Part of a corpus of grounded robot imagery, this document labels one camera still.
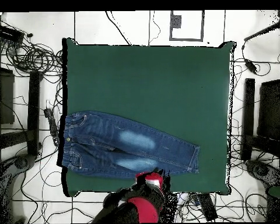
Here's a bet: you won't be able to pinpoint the blue denim jeans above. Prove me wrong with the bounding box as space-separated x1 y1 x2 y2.
57 110 201 179

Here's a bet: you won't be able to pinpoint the black flat panel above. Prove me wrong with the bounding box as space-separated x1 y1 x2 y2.
257 79 280 141
0 66 15 125

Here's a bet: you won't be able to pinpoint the black power strip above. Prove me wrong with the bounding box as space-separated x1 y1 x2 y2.
43 107 61 147
195 193 219 222

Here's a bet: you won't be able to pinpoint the dark green table cloth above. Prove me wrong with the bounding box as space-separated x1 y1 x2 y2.
61 37 235 198

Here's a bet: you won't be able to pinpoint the black long beam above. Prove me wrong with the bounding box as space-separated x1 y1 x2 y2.
27 71 43 156
241 78 256 161

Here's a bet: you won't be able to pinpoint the black power adapter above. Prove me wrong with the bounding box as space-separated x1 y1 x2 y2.
244 58 258 74

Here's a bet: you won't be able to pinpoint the small black block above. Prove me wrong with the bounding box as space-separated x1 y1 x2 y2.
170 14 182 29

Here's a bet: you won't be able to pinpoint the black network box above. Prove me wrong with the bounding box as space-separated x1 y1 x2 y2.
0 23 25 45

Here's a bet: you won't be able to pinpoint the tangle of black cables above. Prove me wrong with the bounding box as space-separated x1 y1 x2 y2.
4 39 64 75

